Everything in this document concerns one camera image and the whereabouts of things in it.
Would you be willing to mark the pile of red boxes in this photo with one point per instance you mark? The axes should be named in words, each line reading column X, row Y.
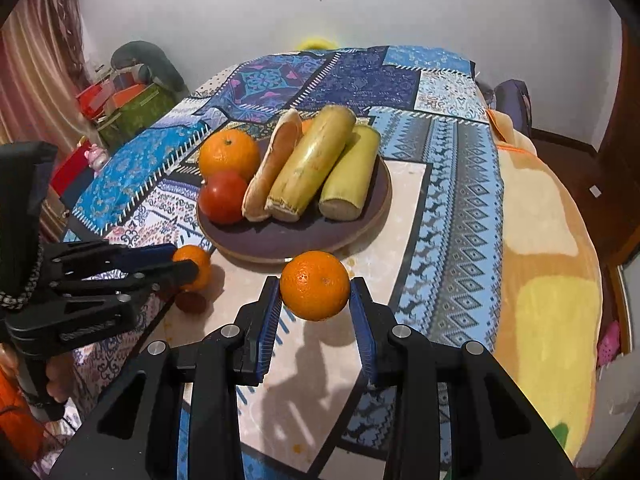
column 97, row 100

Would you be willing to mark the orange yellow fleece blanket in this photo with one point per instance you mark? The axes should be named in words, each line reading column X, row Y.
column 545, row 270

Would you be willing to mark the brown wooden door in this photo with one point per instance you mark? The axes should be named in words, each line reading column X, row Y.
column 622, row 135

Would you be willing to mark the green cardboard box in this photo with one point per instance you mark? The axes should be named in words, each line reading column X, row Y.
column 137, row 117

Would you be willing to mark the medium orange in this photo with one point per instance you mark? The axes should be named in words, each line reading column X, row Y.
column 315, row 285

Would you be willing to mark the red box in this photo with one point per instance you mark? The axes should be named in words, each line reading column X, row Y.
column 70, row 175

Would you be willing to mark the small orange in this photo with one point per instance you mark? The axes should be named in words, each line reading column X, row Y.
column 204, row 272
column 306, row 126

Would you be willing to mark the small dark red fruit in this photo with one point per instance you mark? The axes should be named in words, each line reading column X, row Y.
column 191, row 303

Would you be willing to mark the pink plush toy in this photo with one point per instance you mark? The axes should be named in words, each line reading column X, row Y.
column 96, row 156

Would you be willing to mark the white paper scrap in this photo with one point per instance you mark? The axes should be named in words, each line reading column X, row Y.
column 596, row 191

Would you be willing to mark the dark blue bag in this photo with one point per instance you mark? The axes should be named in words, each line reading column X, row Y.
column 512, row 105

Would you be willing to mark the person's left hand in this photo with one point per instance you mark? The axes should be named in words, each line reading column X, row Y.
column 57, row 385

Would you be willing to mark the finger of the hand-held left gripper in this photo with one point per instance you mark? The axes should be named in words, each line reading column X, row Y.
column 150, row 255
column 170, row 275

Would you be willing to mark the pink slipper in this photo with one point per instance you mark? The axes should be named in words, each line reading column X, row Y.
column 609, row 345

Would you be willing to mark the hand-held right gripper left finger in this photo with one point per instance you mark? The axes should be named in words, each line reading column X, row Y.
column 267, row 320

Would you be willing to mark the large orange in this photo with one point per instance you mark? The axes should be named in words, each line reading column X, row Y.
column 225, row 155

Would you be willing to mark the blue patchwork blanket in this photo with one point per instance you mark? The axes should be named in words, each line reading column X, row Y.
column 450, row 185

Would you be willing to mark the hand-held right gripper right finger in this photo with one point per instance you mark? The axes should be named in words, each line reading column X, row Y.
column 362, row 325

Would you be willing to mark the long sugarcane piece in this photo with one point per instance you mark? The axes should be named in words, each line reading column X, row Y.
column 310, row 160

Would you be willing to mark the red tomato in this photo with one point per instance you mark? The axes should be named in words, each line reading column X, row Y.
column 222, row 197

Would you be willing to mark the short sugarcane piece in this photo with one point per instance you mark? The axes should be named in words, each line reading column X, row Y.
column 350, row 175

